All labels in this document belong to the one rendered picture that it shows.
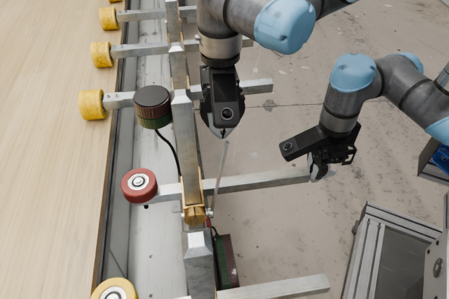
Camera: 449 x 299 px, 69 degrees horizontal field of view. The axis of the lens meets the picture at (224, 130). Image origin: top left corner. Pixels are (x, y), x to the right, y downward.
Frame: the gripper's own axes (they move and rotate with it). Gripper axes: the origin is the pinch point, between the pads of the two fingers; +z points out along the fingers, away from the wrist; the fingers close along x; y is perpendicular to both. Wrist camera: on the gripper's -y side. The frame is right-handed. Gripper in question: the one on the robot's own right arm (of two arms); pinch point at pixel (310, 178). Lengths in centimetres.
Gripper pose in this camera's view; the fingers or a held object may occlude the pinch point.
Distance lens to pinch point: 89.0
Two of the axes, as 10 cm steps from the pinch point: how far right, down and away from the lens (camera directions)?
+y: 9.9, -1.2, 1.1
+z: 0.0, 7.0, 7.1
